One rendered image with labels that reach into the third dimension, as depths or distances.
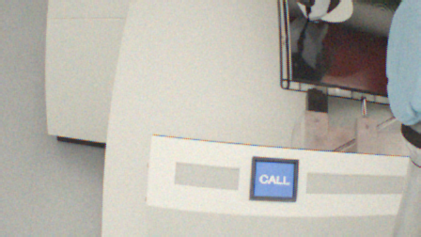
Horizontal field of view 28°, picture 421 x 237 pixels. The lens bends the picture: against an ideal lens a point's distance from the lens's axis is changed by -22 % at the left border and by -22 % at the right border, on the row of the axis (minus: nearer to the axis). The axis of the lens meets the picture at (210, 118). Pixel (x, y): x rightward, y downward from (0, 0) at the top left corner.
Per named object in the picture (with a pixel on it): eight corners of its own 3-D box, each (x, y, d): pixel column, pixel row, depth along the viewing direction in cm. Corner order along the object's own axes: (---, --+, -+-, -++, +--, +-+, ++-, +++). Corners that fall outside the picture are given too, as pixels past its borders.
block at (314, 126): (300, 122, 129) (304, 109, 127) (323, 124, 129) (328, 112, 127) (298, 176, 125) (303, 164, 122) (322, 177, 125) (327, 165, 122)
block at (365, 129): (352, 128, 129) (356, 116, 127) (372, 130, 130) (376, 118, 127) (351, 178, 125) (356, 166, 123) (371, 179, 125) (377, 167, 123)
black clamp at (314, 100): (304, 97, 131) (307, 86, 129) (319, 100, 131) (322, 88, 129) (304, 119, 129) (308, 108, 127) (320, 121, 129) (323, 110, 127)
